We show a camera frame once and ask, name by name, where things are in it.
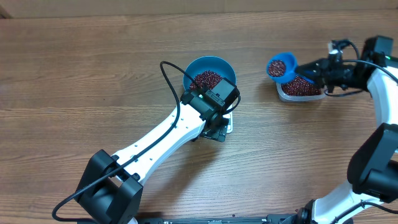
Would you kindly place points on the red adzuki beans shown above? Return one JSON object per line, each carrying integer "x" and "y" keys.
{"x": 300, "y": 87}

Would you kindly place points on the white digital kitchen scale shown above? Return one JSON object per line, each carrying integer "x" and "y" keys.
{"x": 229, "y": 126}

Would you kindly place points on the clear plastic food container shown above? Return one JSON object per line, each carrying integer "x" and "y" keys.
{"x": 297, "y": 99}

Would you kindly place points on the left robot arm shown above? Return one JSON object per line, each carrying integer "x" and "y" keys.
{"x": 117, "y": 180}

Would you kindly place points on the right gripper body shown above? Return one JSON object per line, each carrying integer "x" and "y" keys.
{"x": 342, "y": 74}

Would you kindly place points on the red beans in scoop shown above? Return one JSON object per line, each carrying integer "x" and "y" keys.
{"x": 276, "y": 68}

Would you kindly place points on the teal metal bowl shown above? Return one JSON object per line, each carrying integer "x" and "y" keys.
{"x": 213, "y": 63}

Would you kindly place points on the blue plastic measuring scoop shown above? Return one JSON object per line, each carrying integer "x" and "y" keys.
{"x": 291, "y": 63}

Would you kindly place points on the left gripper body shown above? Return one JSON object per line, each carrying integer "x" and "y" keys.
{"x": 217, "y": 131}

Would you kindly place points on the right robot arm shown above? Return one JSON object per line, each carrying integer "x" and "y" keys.
{"x": 372, "y": 174}

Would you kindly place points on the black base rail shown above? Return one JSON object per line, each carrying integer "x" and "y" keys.
{"x": 270, "y": 219}

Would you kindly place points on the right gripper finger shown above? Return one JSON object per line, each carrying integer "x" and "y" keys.
{"x": 311, "y": 68}
{"x": 313, "y": 78}

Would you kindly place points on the red beans in bowl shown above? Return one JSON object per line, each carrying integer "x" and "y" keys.
{"x": 208, "y": 79}

